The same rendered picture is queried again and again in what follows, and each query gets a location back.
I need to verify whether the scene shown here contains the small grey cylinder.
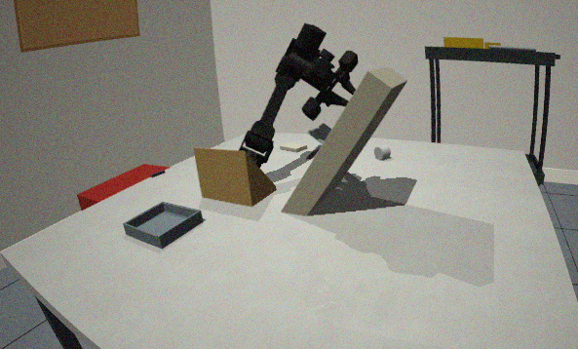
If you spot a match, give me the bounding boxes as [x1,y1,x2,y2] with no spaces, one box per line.
[374,144,391,160]

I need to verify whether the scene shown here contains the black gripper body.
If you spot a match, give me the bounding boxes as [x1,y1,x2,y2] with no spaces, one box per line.
[299,51,358,121]

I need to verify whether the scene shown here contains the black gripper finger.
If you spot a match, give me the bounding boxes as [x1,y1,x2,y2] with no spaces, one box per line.
[325,91,348,107]
[340,70,356,95]

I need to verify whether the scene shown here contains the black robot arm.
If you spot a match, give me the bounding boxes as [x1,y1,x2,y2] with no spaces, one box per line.
[239,23,334,168]

